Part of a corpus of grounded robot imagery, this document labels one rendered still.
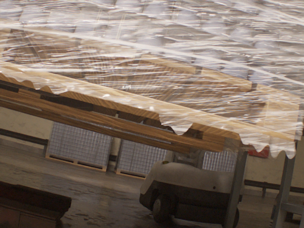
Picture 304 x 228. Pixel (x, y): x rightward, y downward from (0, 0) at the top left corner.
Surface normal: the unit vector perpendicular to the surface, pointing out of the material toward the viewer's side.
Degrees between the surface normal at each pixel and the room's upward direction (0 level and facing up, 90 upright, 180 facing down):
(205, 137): 90
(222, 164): 89
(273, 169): 90
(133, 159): 92
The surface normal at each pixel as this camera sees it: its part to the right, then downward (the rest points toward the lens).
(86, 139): 0.10, -0.15
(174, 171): -0.22, -0.71
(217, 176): 0.36, -0.67
